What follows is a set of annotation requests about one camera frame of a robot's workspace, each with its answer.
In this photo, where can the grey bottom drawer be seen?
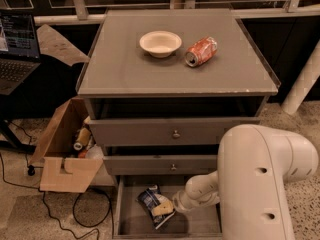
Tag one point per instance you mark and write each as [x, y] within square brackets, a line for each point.
[133, 222]

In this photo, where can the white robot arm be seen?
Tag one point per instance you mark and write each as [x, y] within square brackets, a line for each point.
[253, 164]

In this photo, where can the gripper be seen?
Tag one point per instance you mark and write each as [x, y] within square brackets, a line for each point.
[180, 201]

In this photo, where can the white diagonal pipe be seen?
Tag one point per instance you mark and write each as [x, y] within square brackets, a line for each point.
[304, 82]

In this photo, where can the grey drawer cabinet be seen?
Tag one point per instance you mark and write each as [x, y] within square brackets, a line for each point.
[122, 81]

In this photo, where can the blue chip bag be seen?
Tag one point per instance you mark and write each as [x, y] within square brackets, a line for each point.
[150, 198]

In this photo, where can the brown cardboard box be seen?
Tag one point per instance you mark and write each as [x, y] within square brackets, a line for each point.
[62, 172]

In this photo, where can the black laptop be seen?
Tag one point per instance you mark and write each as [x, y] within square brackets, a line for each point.
[19, 49]

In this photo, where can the grey drawer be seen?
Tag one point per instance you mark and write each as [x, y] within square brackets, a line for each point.
[164, 131]
[133, 222]
[160, 164]

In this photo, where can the yellow bottle in box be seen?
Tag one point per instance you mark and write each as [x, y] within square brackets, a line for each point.
[82, 139]

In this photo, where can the white paper bowl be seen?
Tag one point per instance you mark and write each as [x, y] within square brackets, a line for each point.
[160, 44]

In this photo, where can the grey top drawer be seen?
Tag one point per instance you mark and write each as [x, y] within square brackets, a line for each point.
[164, 131]

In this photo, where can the grey middle drawer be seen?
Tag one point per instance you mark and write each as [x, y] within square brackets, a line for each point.
[160, 164]

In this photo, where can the red soda can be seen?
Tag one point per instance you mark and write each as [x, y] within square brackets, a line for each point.
[201, 51]

